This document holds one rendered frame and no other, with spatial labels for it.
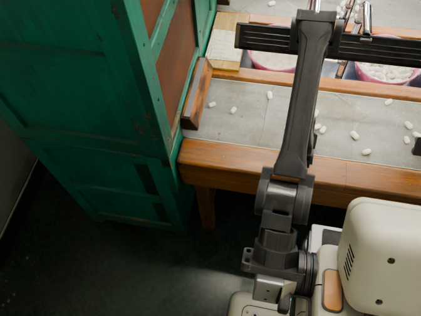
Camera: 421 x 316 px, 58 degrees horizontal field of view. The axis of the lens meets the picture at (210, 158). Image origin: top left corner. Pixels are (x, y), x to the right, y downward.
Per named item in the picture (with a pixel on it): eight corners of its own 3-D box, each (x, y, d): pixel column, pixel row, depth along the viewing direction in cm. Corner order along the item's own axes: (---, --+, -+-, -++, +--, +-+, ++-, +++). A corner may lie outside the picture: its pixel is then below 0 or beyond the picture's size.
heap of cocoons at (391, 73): (411, 97, 152) (418, 87, 147) (351, 90, 155) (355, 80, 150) (408, 54, 164) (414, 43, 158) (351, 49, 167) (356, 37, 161)
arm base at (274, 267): (240, 271, 70) (305, 283, 68) (246, 229, 69) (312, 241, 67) (243, 253, 78) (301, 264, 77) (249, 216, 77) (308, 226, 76)
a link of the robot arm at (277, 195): (259, 235, 71) (287, 241, 69) (267, 182, 69) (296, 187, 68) (265, 222, 80) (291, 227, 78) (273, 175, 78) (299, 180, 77)
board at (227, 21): (238, 72, 152) (239, 70, 151) (202, 68, 154) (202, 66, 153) (250, 17, 168) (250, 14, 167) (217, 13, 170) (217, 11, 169)
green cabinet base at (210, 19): (192, 238, 198) (169, 160, 125) (93, 221, 205) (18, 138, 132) (233, 51, 263) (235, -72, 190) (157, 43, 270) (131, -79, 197)
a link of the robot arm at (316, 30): (292, -13, 73) (347, -10, 70) (295, 19, 86) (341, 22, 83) (252, 216, 71) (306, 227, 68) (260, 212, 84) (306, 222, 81)
